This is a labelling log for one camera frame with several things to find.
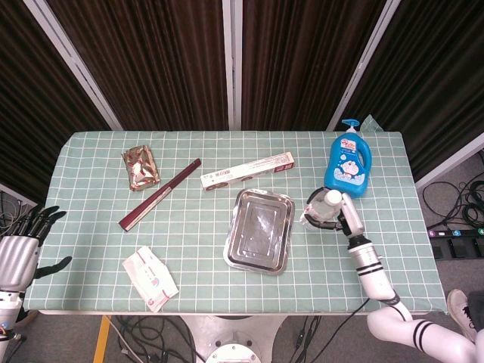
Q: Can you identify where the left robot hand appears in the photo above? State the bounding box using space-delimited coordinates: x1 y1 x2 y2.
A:
0 206 73 292

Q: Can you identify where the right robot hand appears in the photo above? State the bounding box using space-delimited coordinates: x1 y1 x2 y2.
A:
301 186 365 238

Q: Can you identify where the transparent plastic water bottle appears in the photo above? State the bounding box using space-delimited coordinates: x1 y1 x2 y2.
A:
300 190 343 231

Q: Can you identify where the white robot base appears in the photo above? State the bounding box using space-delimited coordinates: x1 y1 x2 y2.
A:
181 315 288 363

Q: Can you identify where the blue cartoon pump bottle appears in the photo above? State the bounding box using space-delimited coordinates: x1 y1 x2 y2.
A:
324 119 371 199

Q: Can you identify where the stainless steel rectangular tray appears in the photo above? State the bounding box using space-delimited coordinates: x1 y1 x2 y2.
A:
222 188 296 276

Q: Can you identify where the black numbered pedal strip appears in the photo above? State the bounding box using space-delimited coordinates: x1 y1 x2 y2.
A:
427 225 484 260

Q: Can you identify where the yellow floor tape strip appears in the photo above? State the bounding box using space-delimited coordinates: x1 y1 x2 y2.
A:
92 315 113 363

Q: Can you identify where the white red baking paper box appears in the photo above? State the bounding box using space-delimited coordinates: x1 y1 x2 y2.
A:
200 151 296 192

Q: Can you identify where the pink white wet wipes pack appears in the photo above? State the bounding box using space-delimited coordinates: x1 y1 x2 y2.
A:
121 245 179 313

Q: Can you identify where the white shoe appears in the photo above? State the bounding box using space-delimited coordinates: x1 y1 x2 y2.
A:
447 289 478 343

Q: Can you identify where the gold foil packet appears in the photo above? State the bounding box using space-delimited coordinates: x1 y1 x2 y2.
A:
120 147 160 192

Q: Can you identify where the dark red long box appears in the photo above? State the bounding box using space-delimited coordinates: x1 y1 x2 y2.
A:
118 158 203 232

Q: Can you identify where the green checked tablecloth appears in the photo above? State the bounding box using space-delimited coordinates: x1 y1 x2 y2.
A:
23 114 448 315

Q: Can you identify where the dark brown pleated curtain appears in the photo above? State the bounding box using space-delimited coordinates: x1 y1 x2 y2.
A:
340 0 484 178
0 0 110 203
47 0 230 132
241 0 386 132

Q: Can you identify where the white frame post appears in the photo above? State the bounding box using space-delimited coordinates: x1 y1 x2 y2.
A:
414 142 484 190
327 0 400 132
222 0 243 132
22 0 124 132

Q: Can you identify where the black floor cable bundle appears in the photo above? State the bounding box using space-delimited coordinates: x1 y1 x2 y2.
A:
421 172 484 228
109 315 197 363

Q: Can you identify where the white table frame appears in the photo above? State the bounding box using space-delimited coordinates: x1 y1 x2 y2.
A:
37 309 447 318

